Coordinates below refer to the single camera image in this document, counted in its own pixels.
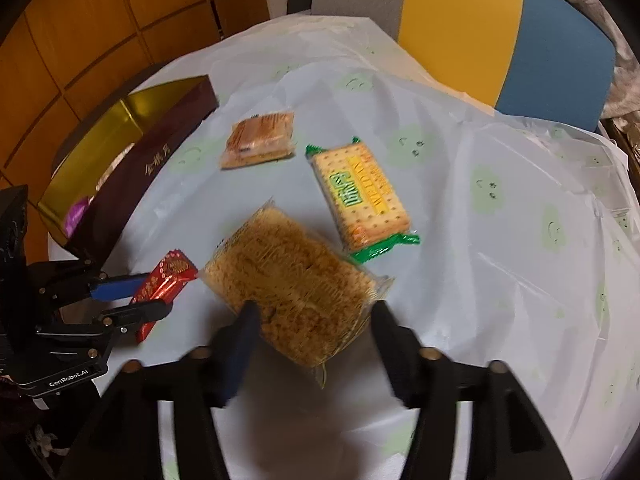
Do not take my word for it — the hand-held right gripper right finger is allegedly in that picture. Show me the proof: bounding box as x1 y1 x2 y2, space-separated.
370 300 576 480

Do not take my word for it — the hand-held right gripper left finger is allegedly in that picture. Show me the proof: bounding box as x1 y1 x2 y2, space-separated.
57 300 263 480

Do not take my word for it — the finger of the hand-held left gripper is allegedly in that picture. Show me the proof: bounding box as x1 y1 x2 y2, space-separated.
100 300 173 333
87 271 153 302

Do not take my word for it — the red snack packet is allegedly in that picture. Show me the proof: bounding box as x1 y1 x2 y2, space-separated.
129 248 198 345

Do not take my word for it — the purple candy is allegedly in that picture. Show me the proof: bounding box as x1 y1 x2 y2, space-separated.
62 196 93 237

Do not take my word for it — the clear rice cracker packet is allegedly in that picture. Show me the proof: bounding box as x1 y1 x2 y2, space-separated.
201 199 393 386

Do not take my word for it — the brown box with gold lining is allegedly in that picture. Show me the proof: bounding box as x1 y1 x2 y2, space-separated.
37 75 219 263

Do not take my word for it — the white smiley plastic tablecloth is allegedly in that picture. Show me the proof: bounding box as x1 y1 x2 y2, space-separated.
47 9 640 480

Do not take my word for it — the green yellow biscuit packet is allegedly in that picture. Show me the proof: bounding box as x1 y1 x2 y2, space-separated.
306 136 422 265

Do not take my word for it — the brown sandwich cracker packet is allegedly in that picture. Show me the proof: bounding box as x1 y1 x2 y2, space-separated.
220 111 296 171

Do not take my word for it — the orange wooden wardrobe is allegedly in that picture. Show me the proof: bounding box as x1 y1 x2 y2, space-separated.
0 0 271 261

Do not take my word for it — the wooden bedside table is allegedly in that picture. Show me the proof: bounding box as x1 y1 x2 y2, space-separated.
602 115 640 186

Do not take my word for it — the grey yellow blue chair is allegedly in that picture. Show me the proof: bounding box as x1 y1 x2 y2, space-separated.
287 0 617 133

